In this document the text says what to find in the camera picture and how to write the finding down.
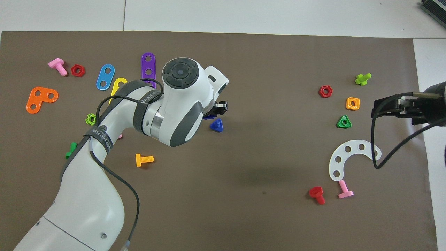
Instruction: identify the blue two-hole plastic plate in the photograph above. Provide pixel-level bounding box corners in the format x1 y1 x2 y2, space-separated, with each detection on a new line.
96 64 115 91

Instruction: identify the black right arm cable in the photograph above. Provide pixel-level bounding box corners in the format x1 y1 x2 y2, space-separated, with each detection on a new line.
371 92 446 170

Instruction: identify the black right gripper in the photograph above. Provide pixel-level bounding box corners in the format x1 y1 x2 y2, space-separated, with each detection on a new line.
371 92 437 126

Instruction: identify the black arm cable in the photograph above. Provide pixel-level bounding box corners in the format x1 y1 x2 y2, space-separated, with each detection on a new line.
371 92 446 170
88 78 165 251

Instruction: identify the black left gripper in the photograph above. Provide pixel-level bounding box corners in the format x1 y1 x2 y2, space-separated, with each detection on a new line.
205 101 228 117

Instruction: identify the purple four-hole plastic plate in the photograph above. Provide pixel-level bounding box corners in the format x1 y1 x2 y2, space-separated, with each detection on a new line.
141 52 157 89

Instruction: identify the orange three-hole plastic plate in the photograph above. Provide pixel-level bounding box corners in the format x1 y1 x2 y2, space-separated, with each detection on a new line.
26 86 59 114

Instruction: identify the brown table mat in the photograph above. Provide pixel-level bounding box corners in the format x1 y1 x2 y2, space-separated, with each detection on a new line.
0 31 438 251

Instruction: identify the yellow three-hole plastic plate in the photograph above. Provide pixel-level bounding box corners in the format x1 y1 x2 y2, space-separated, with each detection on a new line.
110 77 129 106

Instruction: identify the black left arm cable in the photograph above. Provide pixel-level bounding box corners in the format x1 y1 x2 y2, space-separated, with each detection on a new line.
88 78 165 251

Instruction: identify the red hexagon-head plastic screw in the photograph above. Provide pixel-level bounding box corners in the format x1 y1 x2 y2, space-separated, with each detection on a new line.
309 186 326 205

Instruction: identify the orange plastic screw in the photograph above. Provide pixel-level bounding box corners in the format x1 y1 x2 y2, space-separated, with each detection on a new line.
136 153 154 167

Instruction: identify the white curved five-hole plate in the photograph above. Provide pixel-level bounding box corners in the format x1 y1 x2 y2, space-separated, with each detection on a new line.
329 140 382 182

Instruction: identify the black ribbed device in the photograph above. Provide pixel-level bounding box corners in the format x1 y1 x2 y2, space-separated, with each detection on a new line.
419 0 446 20

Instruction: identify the pink plastic screw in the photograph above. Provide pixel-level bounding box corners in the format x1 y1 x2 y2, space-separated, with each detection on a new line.
48 58 68 77
338 180 354 199

